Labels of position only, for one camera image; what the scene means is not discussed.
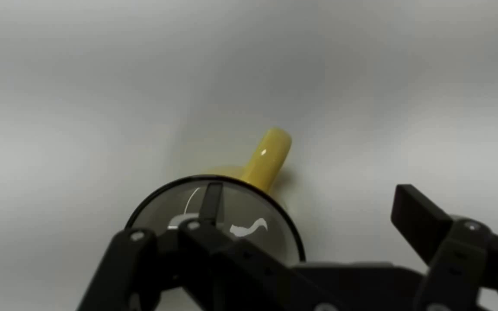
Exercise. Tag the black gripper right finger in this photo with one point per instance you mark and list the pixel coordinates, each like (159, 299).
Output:
(461, 252)

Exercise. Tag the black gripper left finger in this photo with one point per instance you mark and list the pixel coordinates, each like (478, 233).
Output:
(217, 271)

